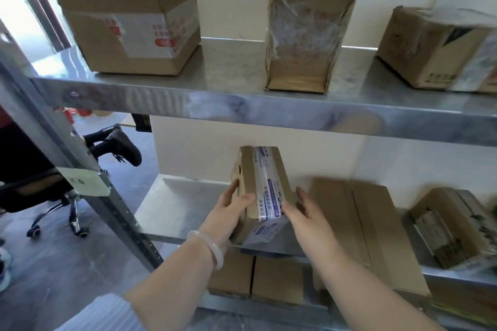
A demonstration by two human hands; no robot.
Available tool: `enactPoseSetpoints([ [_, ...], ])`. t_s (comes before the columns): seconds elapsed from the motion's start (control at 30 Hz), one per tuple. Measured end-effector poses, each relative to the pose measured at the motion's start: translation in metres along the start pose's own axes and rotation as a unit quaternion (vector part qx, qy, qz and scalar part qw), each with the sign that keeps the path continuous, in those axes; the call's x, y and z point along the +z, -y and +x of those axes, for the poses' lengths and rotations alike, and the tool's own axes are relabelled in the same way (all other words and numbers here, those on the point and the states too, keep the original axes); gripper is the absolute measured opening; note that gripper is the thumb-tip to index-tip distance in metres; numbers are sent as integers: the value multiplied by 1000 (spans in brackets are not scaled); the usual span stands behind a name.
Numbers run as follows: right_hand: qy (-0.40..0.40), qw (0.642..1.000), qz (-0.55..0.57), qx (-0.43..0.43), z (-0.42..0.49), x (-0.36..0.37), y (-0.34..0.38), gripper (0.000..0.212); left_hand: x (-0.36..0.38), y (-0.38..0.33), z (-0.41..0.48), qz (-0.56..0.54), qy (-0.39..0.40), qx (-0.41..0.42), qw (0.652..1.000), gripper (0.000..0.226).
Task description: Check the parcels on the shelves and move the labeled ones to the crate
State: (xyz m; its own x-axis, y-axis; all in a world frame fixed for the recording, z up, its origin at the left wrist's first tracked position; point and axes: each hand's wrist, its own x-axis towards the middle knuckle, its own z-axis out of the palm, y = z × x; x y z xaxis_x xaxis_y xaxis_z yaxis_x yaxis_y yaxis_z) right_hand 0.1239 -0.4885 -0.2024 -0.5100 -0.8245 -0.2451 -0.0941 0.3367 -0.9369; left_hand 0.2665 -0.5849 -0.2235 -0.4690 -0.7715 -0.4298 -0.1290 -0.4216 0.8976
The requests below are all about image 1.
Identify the pale green paper label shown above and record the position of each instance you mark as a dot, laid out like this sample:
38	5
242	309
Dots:
83	181

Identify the light blue striped sleeve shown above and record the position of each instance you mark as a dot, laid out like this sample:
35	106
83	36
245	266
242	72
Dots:
101	315

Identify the metal shelving rack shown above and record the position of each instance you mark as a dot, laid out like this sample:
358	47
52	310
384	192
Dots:
272	105

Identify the row of brown cardboard boxes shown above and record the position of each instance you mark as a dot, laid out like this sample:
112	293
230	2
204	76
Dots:
128	32

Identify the black office chair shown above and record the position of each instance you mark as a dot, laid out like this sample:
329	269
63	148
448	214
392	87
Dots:
31	195

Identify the person's right hand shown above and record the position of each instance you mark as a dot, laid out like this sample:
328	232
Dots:
314	237

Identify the pile of brown cardboard boxes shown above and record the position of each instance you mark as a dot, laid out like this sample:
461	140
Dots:
372	233

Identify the person's left hand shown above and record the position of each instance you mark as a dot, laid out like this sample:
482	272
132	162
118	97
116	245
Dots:
225	214

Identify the red fire extinguisher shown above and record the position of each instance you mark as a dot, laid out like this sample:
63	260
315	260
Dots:
64	113
84	112

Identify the person's left forearm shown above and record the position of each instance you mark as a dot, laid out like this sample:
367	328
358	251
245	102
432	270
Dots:
171	288

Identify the black lattice crate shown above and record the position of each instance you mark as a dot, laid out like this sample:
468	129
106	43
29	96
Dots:
141	123

